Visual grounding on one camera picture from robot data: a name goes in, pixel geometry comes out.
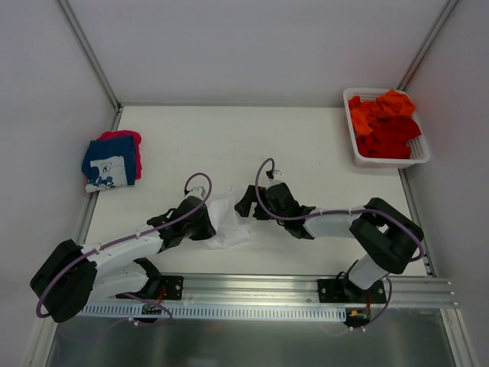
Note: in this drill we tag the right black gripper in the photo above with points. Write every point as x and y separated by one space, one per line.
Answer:
260 204

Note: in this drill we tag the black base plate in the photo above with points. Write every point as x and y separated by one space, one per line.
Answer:
341 291
164 287

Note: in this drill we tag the white t-shirt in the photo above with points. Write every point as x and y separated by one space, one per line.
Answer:
230 228

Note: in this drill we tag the aluminium frame post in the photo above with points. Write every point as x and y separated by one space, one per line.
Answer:
428 42
88 52

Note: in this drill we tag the left aluminium frame post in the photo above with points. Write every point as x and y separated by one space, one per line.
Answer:
88 52

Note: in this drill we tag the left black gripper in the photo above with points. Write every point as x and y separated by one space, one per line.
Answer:
204 224

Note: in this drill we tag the white slotted cable duct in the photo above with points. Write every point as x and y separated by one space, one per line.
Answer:
214 312

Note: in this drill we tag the folded blue printed t-shirt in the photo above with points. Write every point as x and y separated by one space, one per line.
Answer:
108 165

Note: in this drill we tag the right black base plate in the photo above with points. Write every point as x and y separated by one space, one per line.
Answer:
341 291

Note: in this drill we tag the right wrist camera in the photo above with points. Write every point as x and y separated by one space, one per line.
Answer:
275 177

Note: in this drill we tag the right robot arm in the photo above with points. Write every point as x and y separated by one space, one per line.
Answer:
391 240

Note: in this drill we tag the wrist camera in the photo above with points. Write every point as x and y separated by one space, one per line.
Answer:
198 192
275 177

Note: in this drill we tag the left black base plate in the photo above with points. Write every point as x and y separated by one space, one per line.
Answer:
164 287

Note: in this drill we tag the orange t-shirt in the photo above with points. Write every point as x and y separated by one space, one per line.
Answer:
367 115

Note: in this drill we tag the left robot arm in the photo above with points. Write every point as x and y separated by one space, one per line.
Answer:
74 275

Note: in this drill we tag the red t-shirt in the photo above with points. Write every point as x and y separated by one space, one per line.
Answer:
390 139

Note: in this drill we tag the right aluminium frame post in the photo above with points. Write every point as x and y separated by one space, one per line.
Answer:
428 42

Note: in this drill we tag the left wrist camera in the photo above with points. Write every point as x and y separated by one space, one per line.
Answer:
198 192

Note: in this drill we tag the aluminium mounting rail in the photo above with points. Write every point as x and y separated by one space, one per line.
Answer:
281 290

